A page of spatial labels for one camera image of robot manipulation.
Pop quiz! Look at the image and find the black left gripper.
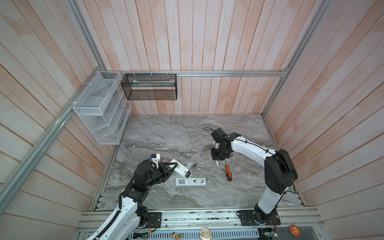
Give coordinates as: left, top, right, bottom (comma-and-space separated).
144, 162, 178, 188

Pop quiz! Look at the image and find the orange black screwdriver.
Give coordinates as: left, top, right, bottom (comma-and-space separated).
225, 165, 233, 181

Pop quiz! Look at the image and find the white slim remote control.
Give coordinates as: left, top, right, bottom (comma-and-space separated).
175, 178, 207, 187

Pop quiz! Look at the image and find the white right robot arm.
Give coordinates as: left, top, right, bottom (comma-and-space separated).
211, 128, 298, 225

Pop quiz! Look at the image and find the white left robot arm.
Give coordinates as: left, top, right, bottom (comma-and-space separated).
88, 160, 178, 240

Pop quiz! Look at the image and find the small colourful charm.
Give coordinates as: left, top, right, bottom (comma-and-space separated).
172, 232, 184, 240

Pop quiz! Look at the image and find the round gold white badge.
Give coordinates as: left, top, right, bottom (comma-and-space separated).
200, 227, 213, 240

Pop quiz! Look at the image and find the red round sticker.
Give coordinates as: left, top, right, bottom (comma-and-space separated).
290, 225, 301, 238

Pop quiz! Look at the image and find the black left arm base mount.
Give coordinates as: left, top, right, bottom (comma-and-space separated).
145, 212, 162, 229

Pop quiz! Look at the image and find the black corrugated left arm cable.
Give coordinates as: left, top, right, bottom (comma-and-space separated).
92, 208, 122, 240

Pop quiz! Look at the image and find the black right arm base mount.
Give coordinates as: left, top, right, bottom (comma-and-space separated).
236, 210, 281, 226

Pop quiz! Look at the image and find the black wire mesh basket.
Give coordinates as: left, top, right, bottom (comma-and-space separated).
121, 73, 178, 101

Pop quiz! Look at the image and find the white wire mesh shelf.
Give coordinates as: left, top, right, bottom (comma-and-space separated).
73, 71, 132, 145

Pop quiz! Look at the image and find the aluminium frame rail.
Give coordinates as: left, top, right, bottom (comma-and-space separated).
119, 70, 288, 78

